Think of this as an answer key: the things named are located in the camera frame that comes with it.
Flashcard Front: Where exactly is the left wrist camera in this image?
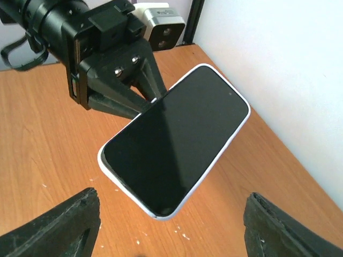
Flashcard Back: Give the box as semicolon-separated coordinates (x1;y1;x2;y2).
132;2;185;51

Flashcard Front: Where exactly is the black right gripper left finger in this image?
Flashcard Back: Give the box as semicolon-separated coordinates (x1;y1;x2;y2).
1;187;101;256

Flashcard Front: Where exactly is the black smartphone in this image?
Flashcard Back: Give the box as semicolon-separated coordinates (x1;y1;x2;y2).
102;65;249;217

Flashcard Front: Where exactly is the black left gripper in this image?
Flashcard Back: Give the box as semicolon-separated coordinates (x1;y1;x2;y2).
61;1;167;119

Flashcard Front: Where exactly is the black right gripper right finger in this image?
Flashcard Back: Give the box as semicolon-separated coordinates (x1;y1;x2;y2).
243;192;342;256

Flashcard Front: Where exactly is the lavender phone case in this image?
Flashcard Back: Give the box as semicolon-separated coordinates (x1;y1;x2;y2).
96;63;252;221

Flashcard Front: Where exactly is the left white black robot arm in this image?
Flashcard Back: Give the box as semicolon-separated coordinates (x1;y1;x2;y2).
1;1;167;119

